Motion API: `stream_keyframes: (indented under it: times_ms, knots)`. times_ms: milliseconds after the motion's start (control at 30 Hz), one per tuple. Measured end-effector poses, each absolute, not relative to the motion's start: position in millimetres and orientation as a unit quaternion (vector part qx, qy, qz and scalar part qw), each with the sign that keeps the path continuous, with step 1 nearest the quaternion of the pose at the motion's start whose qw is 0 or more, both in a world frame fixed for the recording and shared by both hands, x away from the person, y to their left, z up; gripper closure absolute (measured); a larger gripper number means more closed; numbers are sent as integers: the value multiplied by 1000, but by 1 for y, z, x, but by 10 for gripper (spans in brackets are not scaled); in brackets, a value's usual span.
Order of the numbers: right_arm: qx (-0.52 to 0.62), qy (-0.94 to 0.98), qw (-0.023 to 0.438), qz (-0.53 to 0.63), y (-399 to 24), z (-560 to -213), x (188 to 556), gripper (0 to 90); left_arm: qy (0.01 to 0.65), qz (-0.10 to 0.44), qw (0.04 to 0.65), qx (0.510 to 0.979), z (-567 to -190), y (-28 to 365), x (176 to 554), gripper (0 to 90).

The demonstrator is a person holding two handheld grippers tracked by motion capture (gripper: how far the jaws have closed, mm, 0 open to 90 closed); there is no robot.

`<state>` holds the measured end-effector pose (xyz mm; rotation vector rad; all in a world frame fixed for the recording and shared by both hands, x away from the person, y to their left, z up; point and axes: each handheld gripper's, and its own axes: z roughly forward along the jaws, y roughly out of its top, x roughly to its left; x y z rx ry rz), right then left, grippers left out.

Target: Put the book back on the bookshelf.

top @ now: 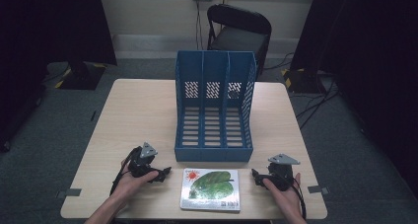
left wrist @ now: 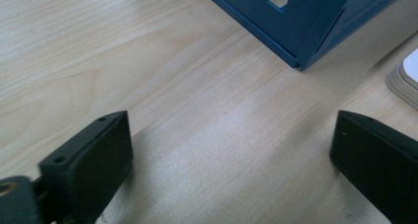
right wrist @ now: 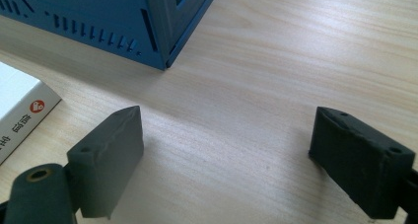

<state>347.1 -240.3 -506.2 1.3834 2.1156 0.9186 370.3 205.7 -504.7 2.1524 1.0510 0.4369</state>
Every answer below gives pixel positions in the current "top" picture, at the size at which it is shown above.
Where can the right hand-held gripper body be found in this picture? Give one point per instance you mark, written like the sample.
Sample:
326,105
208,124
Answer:
282,173

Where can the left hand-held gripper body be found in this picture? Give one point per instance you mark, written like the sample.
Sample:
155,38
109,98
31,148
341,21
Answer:
142,163

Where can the green leaf picture book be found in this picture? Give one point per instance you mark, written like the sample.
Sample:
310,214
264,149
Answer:
210,189

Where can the blue plastic file rack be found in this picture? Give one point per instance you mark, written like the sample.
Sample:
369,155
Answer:
213,153

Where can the person's left hand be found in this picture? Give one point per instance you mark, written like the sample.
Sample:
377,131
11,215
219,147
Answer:
131,186

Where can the person's right hand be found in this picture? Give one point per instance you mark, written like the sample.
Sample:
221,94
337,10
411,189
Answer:
289,201

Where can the grey tape strip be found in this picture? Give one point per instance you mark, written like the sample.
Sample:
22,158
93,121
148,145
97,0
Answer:
70,192
317,189

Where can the small black floor tape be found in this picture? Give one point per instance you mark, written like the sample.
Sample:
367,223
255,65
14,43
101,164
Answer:
93,115

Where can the black striped-edge stand base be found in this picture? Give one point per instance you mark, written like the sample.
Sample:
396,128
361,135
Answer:
82,77
300,81

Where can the black curtain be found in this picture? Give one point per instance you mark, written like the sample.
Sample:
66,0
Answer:
371,69
39,36

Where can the black folding chair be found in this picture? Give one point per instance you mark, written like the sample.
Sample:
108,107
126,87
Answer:
240,36

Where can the white wall trunking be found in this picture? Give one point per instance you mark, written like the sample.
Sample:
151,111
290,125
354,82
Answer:
148,46

